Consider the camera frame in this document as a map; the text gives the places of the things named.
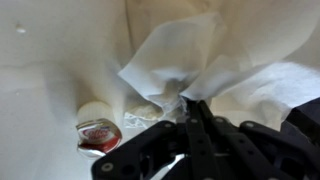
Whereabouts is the white paper towel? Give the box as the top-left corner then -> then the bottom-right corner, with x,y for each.
119,0 -> 320,128

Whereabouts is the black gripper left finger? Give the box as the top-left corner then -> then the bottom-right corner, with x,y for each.
91,121 -> 185,180

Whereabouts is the creamer cup red label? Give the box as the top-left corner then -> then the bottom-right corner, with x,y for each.
76,101 -> 122,159

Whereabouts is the white tissue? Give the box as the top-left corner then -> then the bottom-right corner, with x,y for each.
123,100 -> 186,129

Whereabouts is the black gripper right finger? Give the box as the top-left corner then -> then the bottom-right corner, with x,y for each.
187,100 -> 320,180

